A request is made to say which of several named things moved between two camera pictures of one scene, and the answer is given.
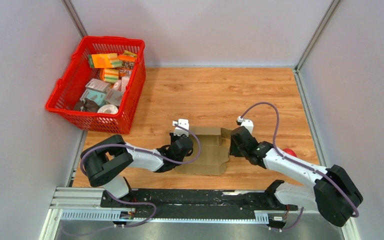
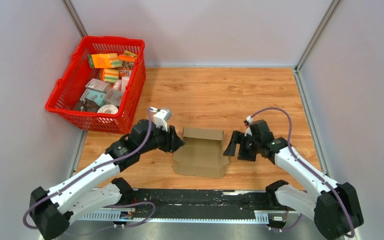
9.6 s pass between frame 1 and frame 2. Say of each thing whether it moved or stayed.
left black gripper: moved
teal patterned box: stayed
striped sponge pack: stayed
